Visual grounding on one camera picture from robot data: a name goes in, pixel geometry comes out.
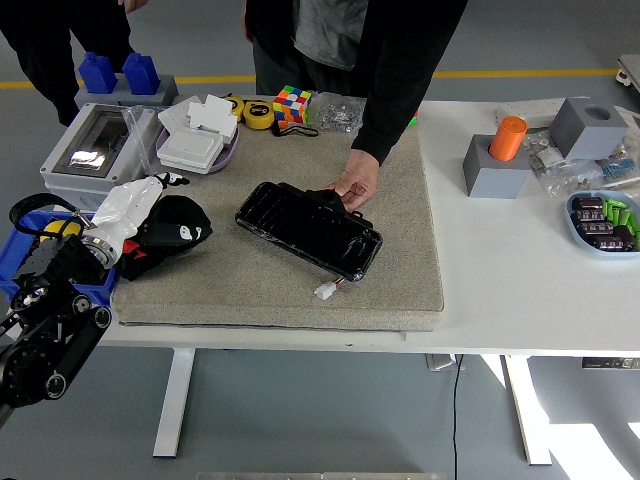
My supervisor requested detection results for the white table leg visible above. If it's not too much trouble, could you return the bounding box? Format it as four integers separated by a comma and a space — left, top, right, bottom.
501, 354, 554, 466
152, 348, 196, 459

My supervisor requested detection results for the colourful puzzle cube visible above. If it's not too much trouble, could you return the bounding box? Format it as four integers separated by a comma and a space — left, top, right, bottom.
272, 84, 313, 130

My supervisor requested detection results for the black glossy panel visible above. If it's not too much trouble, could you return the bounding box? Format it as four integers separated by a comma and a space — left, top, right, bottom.
234, 181, 384, 284

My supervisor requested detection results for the grey electrical enclosure box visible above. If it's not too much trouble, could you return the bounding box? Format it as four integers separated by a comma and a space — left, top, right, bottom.
39, 102, 166, 211

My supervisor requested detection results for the white plastic part stack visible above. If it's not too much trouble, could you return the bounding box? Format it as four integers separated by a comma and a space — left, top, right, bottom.
185, 93, 239, 139

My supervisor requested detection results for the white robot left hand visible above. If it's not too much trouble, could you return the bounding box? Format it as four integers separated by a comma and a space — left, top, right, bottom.
87, 171, 202, 251

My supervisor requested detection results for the black rag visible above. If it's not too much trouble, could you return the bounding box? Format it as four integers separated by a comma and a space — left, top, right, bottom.
119, 194, 214, 282

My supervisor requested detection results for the grey block with round hole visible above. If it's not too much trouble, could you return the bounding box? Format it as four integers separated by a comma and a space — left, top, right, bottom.
548, 97, 630, 161

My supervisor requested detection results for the black hanging cable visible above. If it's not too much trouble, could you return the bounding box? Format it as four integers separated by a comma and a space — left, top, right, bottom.
451, 353, 464, 480

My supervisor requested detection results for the clear bag of screws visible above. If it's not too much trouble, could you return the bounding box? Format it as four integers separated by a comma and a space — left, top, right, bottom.
305, 91, 367, 134

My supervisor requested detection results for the grey block holding cylinder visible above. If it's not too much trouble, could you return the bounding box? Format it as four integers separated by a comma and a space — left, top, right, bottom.
462, 133, 532, 200

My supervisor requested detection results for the black table control box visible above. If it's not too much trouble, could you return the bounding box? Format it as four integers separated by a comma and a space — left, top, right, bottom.
581, 356, 640, 371

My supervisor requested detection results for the person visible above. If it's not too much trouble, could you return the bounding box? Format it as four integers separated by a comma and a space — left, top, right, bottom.
0, 0, 150, 127
242, 0, 469, 214

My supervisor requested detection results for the purple tray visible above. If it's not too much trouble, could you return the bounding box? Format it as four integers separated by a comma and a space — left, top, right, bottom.
155, 124, 241, 175

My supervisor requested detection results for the clear bag of metal parts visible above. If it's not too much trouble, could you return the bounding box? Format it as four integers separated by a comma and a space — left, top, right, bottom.
522, 127, 606, 199

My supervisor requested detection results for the grey block holder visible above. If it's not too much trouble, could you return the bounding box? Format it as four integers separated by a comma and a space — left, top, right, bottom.
73, 73, 180, 110

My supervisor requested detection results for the blue plastic bin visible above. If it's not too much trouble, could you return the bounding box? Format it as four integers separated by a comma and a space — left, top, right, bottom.
0, 209, 121, 307

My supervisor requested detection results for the person's left hand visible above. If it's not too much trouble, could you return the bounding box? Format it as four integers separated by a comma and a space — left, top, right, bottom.
327, 148, 382, 214

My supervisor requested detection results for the grey table bracket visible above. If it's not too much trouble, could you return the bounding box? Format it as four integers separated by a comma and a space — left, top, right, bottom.
425, 352, 467, 372

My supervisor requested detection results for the clear bag of blue resistors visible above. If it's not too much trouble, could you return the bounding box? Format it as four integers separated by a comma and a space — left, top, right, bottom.
597, 144, 640, 189

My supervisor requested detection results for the yellow lemon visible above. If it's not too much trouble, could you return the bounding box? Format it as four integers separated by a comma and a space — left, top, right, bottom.
43, 218, 84, 239

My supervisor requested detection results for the yellow tape measure with strap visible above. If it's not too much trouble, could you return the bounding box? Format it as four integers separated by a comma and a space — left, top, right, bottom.
242, 98, 320, 139

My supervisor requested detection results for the orange cylinder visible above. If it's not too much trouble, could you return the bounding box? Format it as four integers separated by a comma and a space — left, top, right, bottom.
488, 115, 529, 162

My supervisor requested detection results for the blue plastic block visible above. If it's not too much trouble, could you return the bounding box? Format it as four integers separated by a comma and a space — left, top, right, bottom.
122, 51, 161, 96
78, 51, 119, 95

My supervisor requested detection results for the white wire connector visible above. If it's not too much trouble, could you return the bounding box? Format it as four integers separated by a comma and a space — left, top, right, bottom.
313, 279, 347, 301

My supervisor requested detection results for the grey-brown mat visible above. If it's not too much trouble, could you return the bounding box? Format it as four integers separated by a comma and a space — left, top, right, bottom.
110, 94, 445, 332

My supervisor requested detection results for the light blue tray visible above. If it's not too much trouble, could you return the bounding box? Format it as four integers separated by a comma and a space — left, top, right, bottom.
564, 188, 640, 261

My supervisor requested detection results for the white wall switch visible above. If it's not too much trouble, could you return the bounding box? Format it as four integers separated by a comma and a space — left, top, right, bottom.
157, 127, 226, 175

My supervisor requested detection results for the white flat plate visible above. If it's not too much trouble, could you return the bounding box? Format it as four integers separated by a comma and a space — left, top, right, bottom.
157, 97, 201, 132

